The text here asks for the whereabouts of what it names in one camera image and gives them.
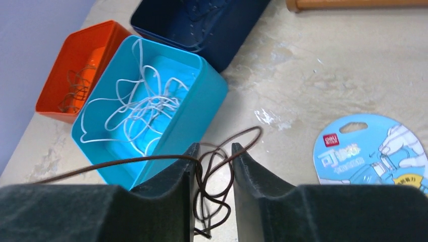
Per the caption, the black thin cable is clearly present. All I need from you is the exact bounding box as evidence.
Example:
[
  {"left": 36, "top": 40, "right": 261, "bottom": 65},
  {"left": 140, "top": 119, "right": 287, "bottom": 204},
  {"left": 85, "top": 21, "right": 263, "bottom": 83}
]
[{"left": 182, "top": 0, "right": 231, "bottom": 51}]

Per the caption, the blue blister pack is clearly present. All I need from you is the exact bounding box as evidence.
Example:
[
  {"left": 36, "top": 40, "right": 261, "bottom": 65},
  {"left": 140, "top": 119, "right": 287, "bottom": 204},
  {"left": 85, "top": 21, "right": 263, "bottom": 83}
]
[{"left": 313, "top": 114, "right": 427, "bottom": 194}]

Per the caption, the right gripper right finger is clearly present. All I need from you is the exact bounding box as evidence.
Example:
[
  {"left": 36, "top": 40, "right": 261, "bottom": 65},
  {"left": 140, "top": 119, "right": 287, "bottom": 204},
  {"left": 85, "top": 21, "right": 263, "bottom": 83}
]
[{"left": 232, "top": 143, "right": 427, "bottom": 241}]

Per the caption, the light blue plastic tray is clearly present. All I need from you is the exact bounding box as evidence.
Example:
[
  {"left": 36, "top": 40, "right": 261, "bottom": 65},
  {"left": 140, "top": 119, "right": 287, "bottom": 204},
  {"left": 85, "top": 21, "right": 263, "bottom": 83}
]
[{"left": 71, "top": 35, "right": 229, "bottom": 191}]

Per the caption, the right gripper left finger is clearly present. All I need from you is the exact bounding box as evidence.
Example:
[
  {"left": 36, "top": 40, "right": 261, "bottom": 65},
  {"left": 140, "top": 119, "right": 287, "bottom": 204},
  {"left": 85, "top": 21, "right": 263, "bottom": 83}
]
[{"left": 1, "top": 159, "right": 196, "bottom": 241}]

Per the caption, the wooden shelf rack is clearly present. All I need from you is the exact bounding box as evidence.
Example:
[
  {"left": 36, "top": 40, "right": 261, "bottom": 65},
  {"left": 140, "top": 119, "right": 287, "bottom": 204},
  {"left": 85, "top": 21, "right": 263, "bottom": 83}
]
[{"left": 285, "top": 0, "right": 427, "bottom": 13}]

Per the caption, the orange plastic tray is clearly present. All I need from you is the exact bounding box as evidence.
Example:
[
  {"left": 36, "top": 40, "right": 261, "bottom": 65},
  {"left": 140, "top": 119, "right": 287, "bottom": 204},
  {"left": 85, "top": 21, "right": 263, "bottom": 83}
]
[{"left": 35, "top": 20, "right": 131, "bottom": 124}]

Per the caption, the dark blue plastic tray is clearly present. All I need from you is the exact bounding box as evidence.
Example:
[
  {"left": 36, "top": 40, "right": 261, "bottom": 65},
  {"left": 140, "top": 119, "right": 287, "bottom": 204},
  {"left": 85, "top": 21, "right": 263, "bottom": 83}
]
[{"left": 130, "top": 0, "right": 270, "bottom": 73}]

